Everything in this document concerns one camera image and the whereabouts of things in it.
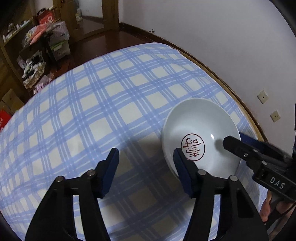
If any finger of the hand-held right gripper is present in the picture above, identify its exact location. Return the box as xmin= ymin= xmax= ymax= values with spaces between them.
xmin=223 ymin=136 xmax=293 ymax=167
xmin=239 ymin=132 xmax=289 ymax=159

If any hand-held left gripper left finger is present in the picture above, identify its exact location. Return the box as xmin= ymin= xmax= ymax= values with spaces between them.
xmin=24 ymin=148 xmax=120 ymax=241

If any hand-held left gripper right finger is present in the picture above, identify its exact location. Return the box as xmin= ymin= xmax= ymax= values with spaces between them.
xmin=173 ymin=148 xmax=270 ymax=241

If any white cherry print plate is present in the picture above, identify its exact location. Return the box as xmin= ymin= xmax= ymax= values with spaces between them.
xmin=161 ymin=98 xmax=241 ymax=179

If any person's right hand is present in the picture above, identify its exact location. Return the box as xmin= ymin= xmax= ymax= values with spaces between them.
xmin=259 ymin=190 xmax=293 ymax=224

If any blue checked cloth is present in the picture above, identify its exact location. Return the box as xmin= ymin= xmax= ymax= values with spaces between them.
xmin=0 ymin=44 xmax=266 ymax=241

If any red paper bag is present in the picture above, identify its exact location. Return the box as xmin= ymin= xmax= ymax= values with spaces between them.
xmin=0 ymin=109 xmax=12 ymax=130

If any wicker basket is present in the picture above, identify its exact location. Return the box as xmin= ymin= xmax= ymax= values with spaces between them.
xmin=22 ymin=52 xmax=47 ymax=90

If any small dark table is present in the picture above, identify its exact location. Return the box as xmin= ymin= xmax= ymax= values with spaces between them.
xmin=18 ymin=32 xmax=58 ymax=62

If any white storage box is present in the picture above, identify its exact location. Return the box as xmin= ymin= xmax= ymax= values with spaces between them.
xmin=45 ymin=21 xmax=71 ymax=58

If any pink cloth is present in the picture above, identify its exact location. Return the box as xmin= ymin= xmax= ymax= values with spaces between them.
xmin=30 ymin=24 xmax=50 ymax=43

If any wooden corner shelf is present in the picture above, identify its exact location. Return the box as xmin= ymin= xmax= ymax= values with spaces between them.
xmin=0 ymin=19 xmax=30 ymax=93

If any wooden door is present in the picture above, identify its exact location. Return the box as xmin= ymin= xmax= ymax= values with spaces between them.
xmin=53 ymin=0 xmax=118 ymax=40

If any red box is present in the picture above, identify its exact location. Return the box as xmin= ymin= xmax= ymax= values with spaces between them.
xmin=37 ymin=9 xmax=56 ymax=25

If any beige wall socket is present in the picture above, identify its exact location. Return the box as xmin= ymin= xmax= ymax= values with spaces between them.
xmin=257 ymin=90 xmax=269 ymax=103
xmin=270 ymin=110 xmax=281 ymax=123

